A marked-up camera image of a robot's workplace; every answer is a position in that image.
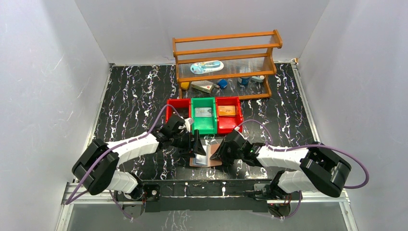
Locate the pink leather card holder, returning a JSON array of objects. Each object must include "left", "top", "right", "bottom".
[{"left": 189, "top": 144, "right": 222, "bottom": 167}]

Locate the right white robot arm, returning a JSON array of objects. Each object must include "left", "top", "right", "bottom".
[{"left": 210, "top": 131, "right": 351, "bottom": 199}]

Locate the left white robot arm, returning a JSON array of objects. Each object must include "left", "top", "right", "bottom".
[{"left": 72, "top": 115, "right": 206, "bottom": 200}]

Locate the dark credit card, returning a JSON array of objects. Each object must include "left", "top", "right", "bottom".
[{"left": 177, "top": 108, "right": 190, "bottom": 118}]

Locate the red bin with dark card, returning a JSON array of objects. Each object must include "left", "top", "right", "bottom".
[{"left": 166, "top": 99, "right": 191, "bottom": 123}]

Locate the red bin with orange card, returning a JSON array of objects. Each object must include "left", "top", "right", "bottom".
[{"left": 215, "top": 97, "right": 243, "bottom": 134}]

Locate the grey credit card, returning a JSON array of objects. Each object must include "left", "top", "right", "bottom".
[{"left": 194, "top": 107, "right": 213, "bottom": 117}]

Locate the orange credit card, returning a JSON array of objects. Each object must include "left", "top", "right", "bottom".
[{"left": 217, "top": 105, "right": 236, "bottom": 116}]

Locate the green plastic bin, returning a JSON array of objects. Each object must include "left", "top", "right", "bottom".
[{"left": 191, "top": 97, "right": 217, "bottom": 135}]

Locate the yellow small object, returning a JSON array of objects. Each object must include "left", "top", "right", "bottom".
[{"left": 180, "top": 82, "right": 190, "bottom": 90}]

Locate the blue small object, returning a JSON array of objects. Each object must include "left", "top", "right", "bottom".
[{"left": 217, "top": 79, "right": 228, "bottom": 89}]

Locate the blue cup on shelf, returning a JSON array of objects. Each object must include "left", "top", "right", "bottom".
[{"left": 237, "top": 77, "right": 251, "bottom": 86}]

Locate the teal white tube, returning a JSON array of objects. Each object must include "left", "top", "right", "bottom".
[{"left": 251, "top": 75, "right": 265, "bottom": 83}]

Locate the blue white oval package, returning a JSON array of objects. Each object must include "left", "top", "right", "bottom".
[{"left": 190, "top": 60, "right": 224, "bottom": 75}]

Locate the wooden shelf rack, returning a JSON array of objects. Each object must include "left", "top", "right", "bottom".
[{"left": 172, "top": 29, "right": 283, "bottom": 100}]

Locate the black base frame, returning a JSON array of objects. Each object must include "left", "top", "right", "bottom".
[{"left": 114, "top": 180, "right": 300, "bottom": 217}]

